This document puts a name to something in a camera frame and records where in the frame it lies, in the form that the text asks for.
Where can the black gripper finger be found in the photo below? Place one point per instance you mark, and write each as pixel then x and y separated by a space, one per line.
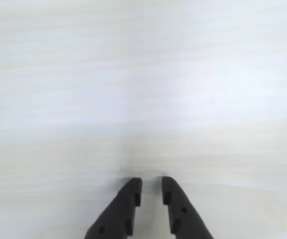
pixel 118 211
pixel 181 216

